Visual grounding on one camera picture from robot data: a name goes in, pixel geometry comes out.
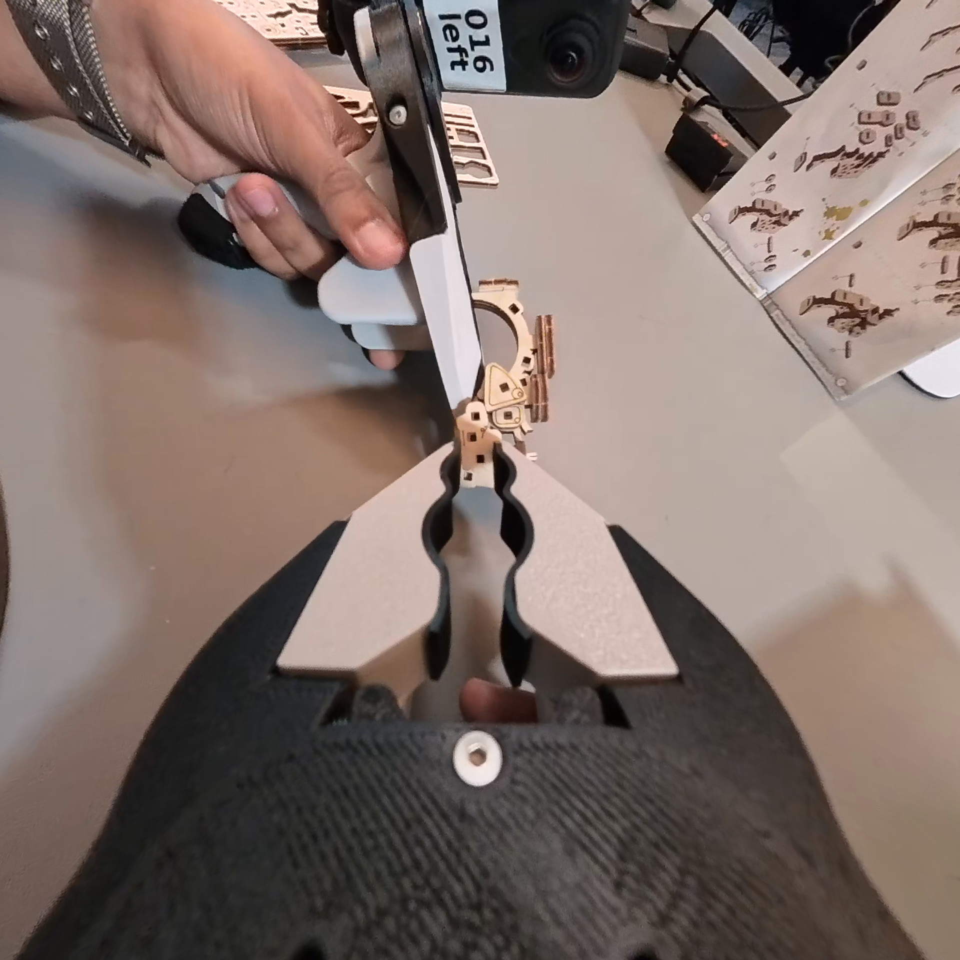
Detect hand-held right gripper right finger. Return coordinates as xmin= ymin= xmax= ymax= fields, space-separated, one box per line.
xmin=491 ymin=448 xmax=682 ymax=689

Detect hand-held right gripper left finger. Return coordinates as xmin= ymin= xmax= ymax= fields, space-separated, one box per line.
xmin=275 ymin=442 xmax=460 ymax=685

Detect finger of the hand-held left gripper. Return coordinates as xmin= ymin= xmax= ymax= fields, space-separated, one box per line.
xmin=408 ymin=221 xmax=487 ymax=415

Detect wooden puzzle model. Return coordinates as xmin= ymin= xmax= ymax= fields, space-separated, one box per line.
xmin=471 ymin=277 xmax=560 ymax=459

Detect small light wooden puzzle piece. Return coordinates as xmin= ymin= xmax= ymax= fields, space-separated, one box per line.
xmin=455 ymin=401 xmax=505 ymax=492

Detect grey desk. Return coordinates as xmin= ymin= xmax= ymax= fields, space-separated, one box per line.
xmin=0 ymin=0 xmax=960 ymax=886

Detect person's right hand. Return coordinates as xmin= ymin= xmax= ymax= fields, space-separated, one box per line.
xmin=459 ymin=678 xmax=538 ymax=725

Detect person's left hand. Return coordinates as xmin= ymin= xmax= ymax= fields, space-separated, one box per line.
xmin=88 ymin=0 xmax=412 ymax=374

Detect wooden part sheet with cutouts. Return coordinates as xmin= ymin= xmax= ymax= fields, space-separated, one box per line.
xmin=322 ymin=86 xmax=501 ymax=190

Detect stacked wooden part sheets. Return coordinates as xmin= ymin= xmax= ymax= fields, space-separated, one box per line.
xmin=255 ymin=0 xmax=339 ymax=51

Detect black power adapter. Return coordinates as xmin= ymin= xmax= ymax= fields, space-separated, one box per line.
xmin=618 ymin=11 xmax=678 ymax=82

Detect small black display device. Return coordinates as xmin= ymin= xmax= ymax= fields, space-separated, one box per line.
xmin=665 ymin=107 xmax=756 ymax=194

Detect silver metal wristband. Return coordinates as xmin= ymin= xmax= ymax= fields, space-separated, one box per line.
xmin=11 ymin=0 xmax=159 ymax=165

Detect white stand base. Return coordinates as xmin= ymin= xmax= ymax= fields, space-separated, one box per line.
xmin=898 ymin=348 xmax=960 ymax=400

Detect illustrated instruction booklet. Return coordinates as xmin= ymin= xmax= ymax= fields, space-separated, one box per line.
xmin=691 ymin=0 xmax=960 ymax=404

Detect black cable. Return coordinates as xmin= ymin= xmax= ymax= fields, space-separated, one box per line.
xmin=671 ymin=3 xmax=817 ymax=115

